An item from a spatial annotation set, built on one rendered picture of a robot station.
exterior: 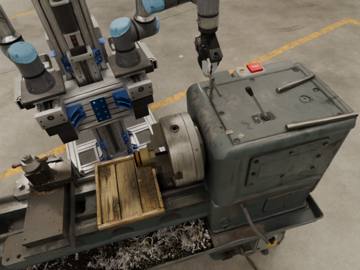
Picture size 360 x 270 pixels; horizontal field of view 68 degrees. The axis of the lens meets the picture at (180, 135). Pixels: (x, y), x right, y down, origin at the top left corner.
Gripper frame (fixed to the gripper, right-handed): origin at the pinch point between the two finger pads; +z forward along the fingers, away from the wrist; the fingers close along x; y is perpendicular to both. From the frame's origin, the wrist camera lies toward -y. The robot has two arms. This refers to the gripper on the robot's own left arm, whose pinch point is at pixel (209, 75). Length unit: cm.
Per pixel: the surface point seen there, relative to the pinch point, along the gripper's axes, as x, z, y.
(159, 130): 24.9, 18.1, -6.9
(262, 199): -17, 56, -32
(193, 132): 12.6, 12.5, -17.4
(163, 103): 3, 135, 145
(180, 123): 16.3, 11.5, -11.8
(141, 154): 34.9, 23.2, -13.1
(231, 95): -8.7, 9.8, -4.0
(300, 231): -63, 135, -30
